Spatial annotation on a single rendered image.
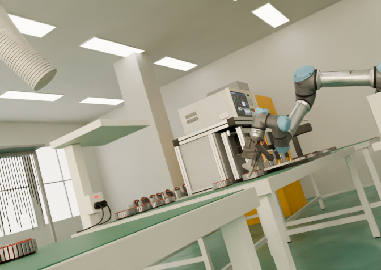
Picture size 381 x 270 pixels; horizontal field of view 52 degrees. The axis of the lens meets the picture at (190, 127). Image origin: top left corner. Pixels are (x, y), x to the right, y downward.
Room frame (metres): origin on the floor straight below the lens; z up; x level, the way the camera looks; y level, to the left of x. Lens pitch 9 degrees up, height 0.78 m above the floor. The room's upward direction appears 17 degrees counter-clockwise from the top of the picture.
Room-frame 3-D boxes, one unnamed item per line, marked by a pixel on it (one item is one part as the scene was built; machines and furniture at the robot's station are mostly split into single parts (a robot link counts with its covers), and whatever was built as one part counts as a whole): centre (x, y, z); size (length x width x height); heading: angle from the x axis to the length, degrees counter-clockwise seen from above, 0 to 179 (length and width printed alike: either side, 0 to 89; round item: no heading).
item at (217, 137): (2.56, -0.28, 0.92); 0.66 x 0.01 x 0.30; 151
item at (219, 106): (2.61, -0.23, 1.22); 0.44 x 0.39 x 0.20; 151
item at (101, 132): (1.93, 0.44, 0.98); 0.37 x 0.35 x 0.46; 151
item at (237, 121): (2.60, -0.22, 1.09); 0.68 x 0.44 x 0.05; 151
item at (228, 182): (2.12, -0.08, 0.77); 0.11 x 0.11 x 0.04
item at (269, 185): (2.56, -0.29, 0.72); 2.20 x 1.01 x 0.05; 151
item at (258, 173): (2.02, -0.24, 0.77); 0.11 x 0.11 x 0.04
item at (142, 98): (6.58, 0.65, 1.65); 0.50 x 0.45 x 3.30; 61
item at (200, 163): (2.35, 0.01, 0.91); 0.28 x 0.03 x 0.32; 61
